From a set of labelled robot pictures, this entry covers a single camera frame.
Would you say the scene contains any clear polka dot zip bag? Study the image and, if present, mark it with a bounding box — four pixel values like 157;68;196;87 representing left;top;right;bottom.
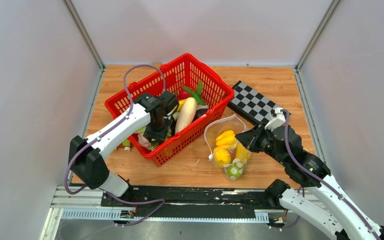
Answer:
204;114;251;181

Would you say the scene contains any red plastic shopping basket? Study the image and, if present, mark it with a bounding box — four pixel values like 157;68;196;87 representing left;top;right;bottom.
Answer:
105;53;234;166

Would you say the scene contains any yellow mango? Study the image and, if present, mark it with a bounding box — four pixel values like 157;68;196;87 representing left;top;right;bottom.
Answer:
235;142;251;164

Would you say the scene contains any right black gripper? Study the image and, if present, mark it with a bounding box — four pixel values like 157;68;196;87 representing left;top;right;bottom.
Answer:
234;121;287;166

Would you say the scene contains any yellow lemon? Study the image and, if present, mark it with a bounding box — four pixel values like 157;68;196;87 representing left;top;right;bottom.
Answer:
213;148;232;167

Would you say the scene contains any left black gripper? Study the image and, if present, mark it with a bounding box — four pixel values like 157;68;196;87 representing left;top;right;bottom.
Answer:
144;115;174;146

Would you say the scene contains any white cauliflower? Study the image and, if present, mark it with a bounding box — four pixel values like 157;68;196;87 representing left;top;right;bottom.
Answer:
137;132;152;151

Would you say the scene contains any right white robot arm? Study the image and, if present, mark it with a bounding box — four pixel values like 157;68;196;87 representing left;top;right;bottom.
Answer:
235;124;384;240

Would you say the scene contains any yellow bell pepper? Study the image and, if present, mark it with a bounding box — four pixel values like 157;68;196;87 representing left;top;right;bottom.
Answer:
215;130;237;147

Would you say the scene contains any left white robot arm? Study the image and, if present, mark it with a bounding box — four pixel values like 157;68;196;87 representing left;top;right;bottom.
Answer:
68;90;179;207

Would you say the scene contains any green pear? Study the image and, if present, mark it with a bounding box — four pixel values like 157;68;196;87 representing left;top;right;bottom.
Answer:
224;165;244;181

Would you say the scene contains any green leafy vegetable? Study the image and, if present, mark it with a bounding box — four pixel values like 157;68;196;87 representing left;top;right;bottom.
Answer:
195;80;204;95

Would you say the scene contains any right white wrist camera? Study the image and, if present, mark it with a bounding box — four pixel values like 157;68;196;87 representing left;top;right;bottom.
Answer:
264;107;286;131

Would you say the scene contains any dark round eggplant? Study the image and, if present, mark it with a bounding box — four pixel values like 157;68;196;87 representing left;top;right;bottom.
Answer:
193;105;209;121

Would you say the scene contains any green chili pepper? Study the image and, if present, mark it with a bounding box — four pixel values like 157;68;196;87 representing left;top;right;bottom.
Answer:
182;86;206;106

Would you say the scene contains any black white chessboard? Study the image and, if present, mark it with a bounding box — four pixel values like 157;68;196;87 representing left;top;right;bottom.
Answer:
227;81;280;126

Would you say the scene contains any white radish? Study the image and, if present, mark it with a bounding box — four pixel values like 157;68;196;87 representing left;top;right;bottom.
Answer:
175;97;198;134

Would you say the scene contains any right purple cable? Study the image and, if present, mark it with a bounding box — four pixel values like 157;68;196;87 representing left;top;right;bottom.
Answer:
279;109;383;240

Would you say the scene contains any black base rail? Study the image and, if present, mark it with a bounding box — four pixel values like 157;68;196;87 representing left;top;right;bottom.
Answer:
51;183;332;223

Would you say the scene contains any red green toy block car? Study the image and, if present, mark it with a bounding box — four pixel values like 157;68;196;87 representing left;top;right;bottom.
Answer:
114;139;132;152

